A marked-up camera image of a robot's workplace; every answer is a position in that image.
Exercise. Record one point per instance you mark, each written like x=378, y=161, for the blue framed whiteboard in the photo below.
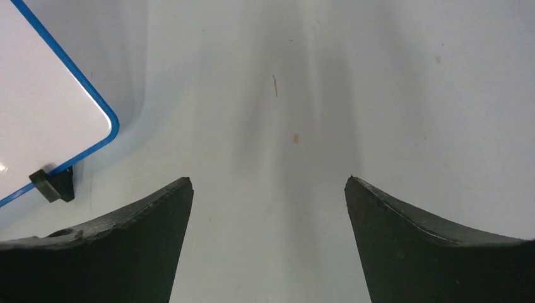
x=52, y=117

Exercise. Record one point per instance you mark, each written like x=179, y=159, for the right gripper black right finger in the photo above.
x=411, y=255

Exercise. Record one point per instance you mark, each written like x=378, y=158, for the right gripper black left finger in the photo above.
x=128, y=255

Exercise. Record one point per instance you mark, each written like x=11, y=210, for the black whiteboard foot right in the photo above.
x=55, y=187

